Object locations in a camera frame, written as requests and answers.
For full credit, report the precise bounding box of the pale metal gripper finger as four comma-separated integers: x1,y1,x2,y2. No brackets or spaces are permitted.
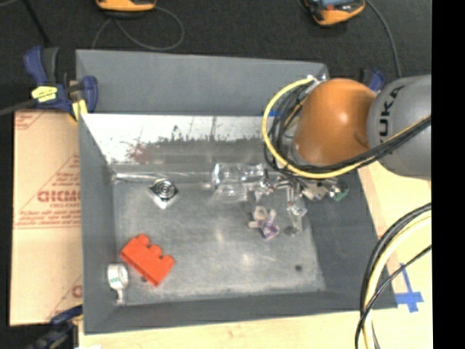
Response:
284,188,308,237
252,178,285,200

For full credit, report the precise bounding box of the purple and white toy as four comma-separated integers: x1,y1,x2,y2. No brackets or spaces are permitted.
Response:
248,205,280,240

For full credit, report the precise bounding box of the grey metal bin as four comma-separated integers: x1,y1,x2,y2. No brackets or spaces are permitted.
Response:
75,49,397,334

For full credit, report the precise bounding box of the clear square glass dish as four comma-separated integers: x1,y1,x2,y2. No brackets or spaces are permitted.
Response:
146,177,180,211

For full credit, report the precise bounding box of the orange toy building brick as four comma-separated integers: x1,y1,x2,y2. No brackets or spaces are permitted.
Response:
120,233,176,288

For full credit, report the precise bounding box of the white roll with green print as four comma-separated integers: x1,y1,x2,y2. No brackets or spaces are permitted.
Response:
106,262,130,305

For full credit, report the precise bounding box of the brown cardboard board red print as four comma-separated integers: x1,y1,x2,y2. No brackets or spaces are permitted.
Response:
8,108,85,326

